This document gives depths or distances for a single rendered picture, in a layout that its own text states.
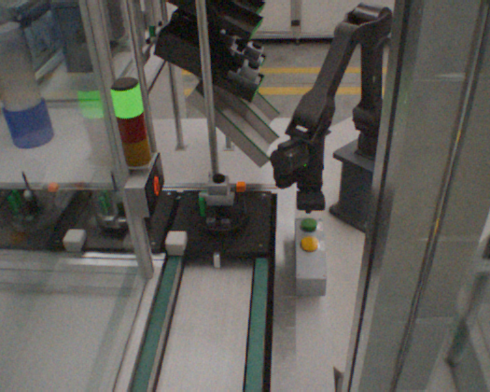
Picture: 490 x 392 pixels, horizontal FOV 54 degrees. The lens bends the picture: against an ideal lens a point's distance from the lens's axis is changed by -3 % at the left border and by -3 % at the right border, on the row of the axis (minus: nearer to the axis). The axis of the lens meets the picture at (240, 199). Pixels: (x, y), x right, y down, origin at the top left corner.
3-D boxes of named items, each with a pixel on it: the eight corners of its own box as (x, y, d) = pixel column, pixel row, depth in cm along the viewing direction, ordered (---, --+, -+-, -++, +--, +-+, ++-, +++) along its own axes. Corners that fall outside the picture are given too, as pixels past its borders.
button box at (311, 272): (321, 235, 127) (322, 217, 123) (326, 297, 110) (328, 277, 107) (294, 235, 128) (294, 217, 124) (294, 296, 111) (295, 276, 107)
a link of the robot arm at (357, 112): (365, -3, 105) (347, 7, 102) (394, 3, 101) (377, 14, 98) (365, 119, 126) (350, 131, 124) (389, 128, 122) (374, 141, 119)
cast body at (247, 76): (256, 86, 133) (267, 64, 128) (254, 93, 129) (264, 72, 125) (228, 74, 132) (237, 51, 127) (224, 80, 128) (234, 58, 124)
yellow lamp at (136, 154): (154, 152, 94) (150, 130, 91) (147, 167, 90) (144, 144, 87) (129, 152, 94) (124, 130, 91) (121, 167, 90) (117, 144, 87)
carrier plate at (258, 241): (272, 196, 133) (272, 189, 132) (269, 258, 114) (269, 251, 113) (184, 195, 135) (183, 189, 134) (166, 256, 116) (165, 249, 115)
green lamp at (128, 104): (146, 105, 88) (142, 79, 85) (139, 118, 84) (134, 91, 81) (119, 105, 88) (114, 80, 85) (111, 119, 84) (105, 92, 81)
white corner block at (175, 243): (189, 244, 119) (187, 231, 117) (186, 257, 116) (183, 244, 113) (170, 243, 120) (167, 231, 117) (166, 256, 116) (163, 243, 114)
